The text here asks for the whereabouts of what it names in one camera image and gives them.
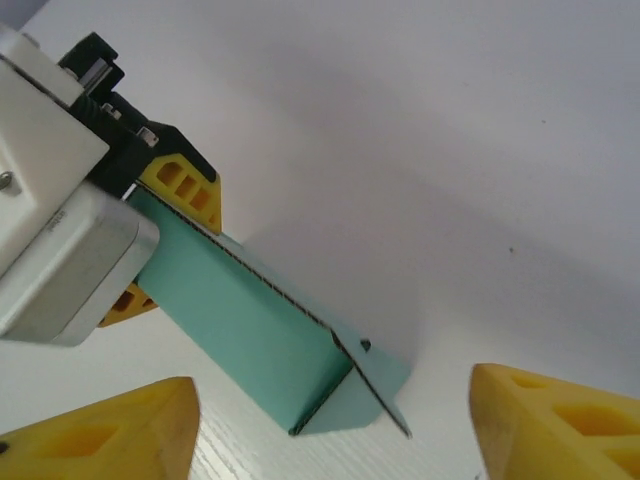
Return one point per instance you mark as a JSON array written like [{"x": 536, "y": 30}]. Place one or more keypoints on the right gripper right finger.
[{"x": 525, "y": 440}]

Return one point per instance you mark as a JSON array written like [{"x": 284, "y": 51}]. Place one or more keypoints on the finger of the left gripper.
[
  {"x": 130, "y": 307},
  {"x": 200, "y": 200}
]

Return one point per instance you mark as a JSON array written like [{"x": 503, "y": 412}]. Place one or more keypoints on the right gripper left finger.
[{"x": 140, "y": 440}]

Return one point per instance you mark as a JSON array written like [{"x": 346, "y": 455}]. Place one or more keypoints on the teal corrugated paper box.
[{"x": 250, "y": 310}]

